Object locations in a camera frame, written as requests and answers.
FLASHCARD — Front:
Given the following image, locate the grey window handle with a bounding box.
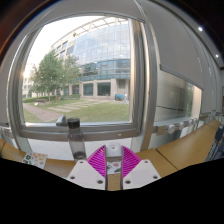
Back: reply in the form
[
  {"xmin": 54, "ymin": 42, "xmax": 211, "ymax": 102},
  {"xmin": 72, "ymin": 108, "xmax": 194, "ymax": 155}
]
[{"xmin": 55, "ymin": 114, "xmax": 70, "ymax": 127}]

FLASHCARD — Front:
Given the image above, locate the clear bottle with dark cap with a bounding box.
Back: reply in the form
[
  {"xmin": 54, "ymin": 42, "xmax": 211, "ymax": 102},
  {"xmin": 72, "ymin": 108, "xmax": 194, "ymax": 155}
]
[{"xmin": 66, "ymin": 117, "xmax": 88, "ymax": 161}]

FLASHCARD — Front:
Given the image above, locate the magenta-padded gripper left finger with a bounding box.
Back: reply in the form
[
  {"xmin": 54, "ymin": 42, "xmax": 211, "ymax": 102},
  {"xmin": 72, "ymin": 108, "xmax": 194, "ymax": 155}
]
[{"xmin": 66, "ymin": 144, "xmax": 108, "ymax": 191}]

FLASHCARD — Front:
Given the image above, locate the white wall socket row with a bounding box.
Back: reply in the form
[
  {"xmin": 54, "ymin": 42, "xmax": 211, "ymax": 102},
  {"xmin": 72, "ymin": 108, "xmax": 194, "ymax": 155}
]
[{"xmin": 153, "ymin": 116, "xmax": 202, "ymax": 136}]

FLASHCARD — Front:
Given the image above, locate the small colourful sticker sheet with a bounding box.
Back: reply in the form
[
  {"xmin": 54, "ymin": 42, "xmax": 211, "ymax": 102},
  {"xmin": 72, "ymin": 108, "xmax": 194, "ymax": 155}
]
[{"xmin": 21, "ymin": 151, "xmax": 49, "ymax": 170}]

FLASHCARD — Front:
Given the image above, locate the group of dark chairs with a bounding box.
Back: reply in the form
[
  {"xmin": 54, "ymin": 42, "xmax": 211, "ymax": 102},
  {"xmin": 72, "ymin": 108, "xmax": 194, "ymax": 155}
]
[{"xmin": 207, "ymin": 123, "xmax": 224, "ymax": 160}]

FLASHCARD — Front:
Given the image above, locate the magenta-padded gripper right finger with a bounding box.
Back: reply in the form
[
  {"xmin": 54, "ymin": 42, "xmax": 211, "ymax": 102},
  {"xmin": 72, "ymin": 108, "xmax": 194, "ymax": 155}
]
[{"xmin": 120, "ymin": 145, "xmax": 162, "ymax": 191}]

